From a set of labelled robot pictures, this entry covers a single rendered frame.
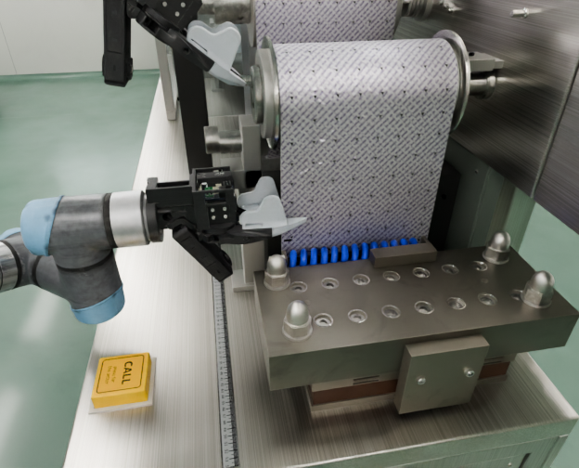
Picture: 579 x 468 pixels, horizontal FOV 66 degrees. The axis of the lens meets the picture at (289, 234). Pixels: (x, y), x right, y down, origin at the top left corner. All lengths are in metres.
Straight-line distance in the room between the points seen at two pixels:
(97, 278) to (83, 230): 0.08
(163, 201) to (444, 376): 0.42
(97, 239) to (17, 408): 1.44
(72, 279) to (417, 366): 0.46
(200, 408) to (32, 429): 1.31
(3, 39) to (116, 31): 6.01
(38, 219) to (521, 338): 0.63
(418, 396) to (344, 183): 0.30
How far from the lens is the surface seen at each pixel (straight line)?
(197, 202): 0.58
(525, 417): 0.71
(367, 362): 0.57
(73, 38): 6.37
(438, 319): 0.59
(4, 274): 0.73
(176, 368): 0.70
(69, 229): 0.62
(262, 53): 0.61
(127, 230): 0.60
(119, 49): 0.60
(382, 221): 0.69
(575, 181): 0.61
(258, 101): 0.59
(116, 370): 0.69
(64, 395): 1.97
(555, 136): 0.63
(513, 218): 1.00
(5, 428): 1.97
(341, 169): 0.62
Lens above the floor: 1.42
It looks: 33 degrees down
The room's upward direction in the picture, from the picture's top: straight up
